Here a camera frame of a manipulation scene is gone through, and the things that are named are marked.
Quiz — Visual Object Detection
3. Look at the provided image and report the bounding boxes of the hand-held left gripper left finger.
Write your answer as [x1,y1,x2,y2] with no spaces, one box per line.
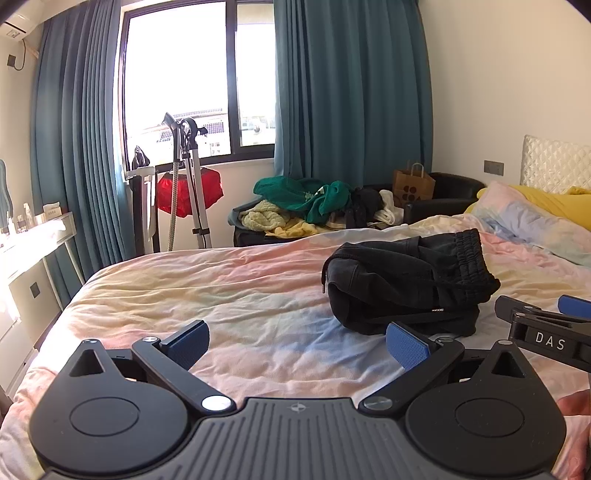
[67,319,233,413]

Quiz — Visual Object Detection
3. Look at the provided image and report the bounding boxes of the yellow pillow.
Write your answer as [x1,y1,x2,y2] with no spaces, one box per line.
[464,185,591,232]

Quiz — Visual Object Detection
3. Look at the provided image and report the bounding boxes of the white air conditioner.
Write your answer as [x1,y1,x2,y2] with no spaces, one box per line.
[0,11,40,40]

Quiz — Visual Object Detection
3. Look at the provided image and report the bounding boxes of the washed black shorts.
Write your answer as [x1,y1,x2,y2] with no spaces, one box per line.
[322,228,502,319]

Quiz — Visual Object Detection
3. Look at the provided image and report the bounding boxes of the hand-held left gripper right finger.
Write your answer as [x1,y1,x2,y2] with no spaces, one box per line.
[359,322,534,413]

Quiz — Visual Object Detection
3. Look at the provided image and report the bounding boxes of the dark black garment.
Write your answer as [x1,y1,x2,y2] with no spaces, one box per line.
[330,286,481,337]

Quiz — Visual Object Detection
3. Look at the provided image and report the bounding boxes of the black leather armchair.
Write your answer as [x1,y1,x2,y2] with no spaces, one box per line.
[404,172,486,225]

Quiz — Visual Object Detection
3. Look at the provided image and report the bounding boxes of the pastel tie-dye duvet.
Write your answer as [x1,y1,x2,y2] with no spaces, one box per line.
[0,215,591,480]

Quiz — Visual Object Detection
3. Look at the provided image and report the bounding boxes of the white cloth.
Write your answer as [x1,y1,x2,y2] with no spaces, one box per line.
[373,189,404,227]

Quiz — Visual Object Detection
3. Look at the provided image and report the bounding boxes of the black clothes heap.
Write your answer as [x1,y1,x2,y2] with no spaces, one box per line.
[344,187,384,229]

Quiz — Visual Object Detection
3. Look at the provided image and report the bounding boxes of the white desk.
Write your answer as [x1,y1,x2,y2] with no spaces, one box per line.
[0,212,86,324]

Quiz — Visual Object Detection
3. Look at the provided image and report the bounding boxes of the red garment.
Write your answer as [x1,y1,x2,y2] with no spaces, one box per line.
[156,167,225,219]

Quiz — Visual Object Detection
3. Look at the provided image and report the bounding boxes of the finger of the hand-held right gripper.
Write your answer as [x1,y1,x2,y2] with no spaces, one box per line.
[558,294,591,321]
[495,295,555,324]

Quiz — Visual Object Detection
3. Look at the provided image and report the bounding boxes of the green hoodie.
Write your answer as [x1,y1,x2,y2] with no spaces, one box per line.
[253,176,354,224]

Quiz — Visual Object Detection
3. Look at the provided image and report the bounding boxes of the white quilted headboard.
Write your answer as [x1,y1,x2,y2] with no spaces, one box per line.
[519,135,591,195]

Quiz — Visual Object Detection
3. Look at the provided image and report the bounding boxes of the dark green hanging cloth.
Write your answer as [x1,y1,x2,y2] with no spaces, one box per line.
[0,159,14,217]

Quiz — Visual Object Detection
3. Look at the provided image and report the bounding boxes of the garment steamer stand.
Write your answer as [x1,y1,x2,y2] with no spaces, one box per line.
[161,112,214,252]

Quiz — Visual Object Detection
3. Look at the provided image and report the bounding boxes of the pastel tie-dye pillow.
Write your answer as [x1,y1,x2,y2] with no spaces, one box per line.
[471,181,591,266]

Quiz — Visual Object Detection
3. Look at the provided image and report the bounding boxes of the teal curtain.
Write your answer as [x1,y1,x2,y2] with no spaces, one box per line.
[273,0,435,183]
[30,0,134,287]

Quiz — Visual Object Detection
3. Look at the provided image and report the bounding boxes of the brown paper bag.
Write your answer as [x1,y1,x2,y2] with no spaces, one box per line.
[392,162,436,208]

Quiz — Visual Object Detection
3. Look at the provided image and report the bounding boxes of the pale yellow knitted cloth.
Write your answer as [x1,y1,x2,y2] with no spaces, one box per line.
[240,199,289,232]

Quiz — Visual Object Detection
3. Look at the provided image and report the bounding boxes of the dark framed window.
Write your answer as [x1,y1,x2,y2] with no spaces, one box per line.
[117,0,278,162]

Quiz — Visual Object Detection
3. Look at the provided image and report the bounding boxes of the person's right forearm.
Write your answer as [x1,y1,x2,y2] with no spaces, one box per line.
[556,390,591,464]

